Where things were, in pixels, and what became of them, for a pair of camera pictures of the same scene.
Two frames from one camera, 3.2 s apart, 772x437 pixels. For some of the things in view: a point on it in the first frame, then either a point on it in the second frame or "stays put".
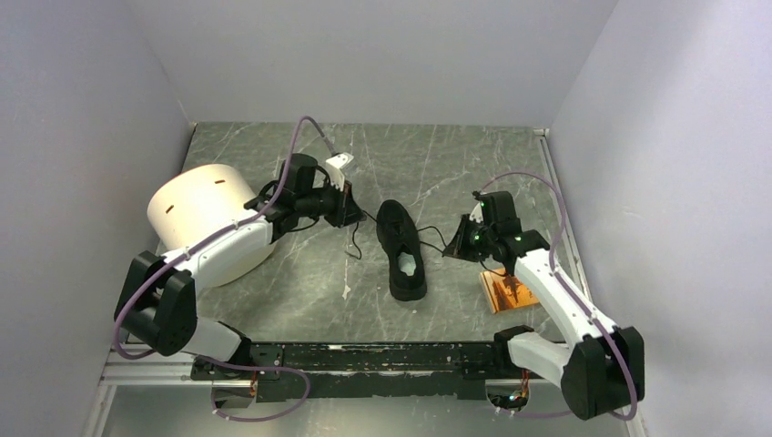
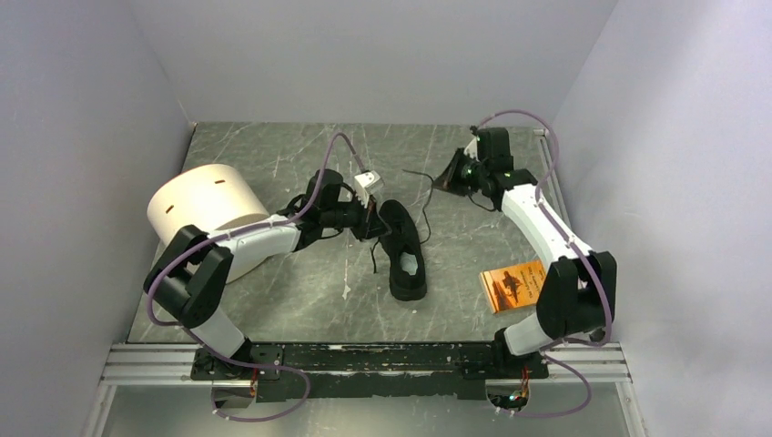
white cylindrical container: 199,201 stays put
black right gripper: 455,248 -> 448,181
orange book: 505,293 stays put
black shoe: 398,231 stays put
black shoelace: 360,257 -> 372,247
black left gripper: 346,210 -> 369,226
